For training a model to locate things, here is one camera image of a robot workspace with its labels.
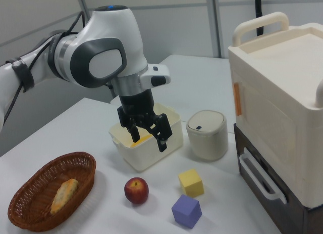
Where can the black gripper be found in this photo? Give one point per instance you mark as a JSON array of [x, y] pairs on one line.
[[137, 105]]

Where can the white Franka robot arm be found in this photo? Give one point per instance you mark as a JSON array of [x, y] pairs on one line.
[[106, 49]]

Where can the orange fruit piece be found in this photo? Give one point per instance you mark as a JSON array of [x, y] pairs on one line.
[[142, 140]]

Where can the white plastic container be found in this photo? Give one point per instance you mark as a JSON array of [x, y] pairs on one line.
[[154, 150]]

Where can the red apple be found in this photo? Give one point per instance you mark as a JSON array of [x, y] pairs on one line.
[[136, 190]]

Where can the small white lidded bin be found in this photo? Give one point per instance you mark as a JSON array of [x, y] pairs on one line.
[[207, 138]]

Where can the yellow cube block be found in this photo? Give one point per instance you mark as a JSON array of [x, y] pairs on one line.
[[191, 182]]

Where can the purple cube block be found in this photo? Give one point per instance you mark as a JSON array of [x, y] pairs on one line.
[[186, 211]]

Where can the bread roll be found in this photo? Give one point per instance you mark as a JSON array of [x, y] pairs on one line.
[[64, 196]]

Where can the brown wicker basket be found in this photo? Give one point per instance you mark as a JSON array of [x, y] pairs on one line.
[[35, 206]]

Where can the cream toy oven cabinet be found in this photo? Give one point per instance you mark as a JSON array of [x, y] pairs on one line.
[[280, 100]]

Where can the black pole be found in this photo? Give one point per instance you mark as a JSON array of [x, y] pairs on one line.
[[260, 14]]

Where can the dark brown drawer unit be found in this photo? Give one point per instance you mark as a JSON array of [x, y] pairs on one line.
[[297, 213]]

